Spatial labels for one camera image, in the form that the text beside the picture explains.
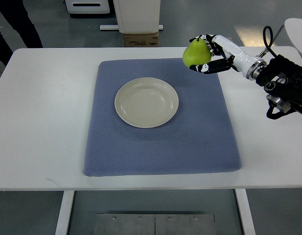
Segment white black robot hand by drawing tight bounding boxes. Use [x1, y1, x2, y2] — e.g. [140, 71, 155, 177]
[189, 34, 267, 81]

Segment green pear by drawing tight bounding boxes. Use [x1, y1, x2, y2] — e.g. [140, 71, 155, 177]
[182, 37, 211, 68]

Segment beige round plate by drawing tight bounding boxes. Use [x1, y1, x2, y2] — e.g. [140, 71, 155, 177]
[115, 77, 179, 128]

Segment brown cardboard box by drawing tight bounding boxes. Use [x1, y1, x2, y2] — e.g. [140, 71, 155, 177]
[123, 32, 159, 47]

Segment blue textured cloth mat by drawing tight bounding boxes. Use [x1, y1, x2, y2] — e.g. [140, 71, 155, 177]
[83, 58, 241, 176]

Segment white machine with slot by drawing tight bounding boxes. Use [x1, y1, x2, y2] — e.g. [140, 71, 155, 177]
[65, 0, 111, 14]

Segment white right table leg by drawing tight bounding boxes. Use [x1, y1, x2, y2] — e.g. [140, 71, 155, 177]
[234, 189, 256, 235]

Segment white table leg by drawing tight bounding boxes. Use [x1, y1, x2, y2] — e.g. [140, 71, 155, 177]
[234, 189, 256, 235]
[55, 190, 75, 235]

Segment person's dark trouser legs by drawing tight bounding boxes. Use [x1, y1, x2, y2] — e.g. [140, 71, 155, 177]
[0, 0, 43, 66]

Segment white left table leg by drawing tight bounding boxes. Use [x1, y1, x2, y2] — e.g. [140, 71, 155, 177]
[55, 190, 75, 235]

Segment white cabinet pedestal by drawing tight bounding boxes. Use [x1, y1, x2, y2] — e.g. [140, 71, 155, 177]
[99, 0, 163, 34]

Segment metal base plate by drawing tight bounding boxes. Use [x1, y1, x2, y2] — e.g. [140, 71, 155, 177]
[94, 213, 217, 235]

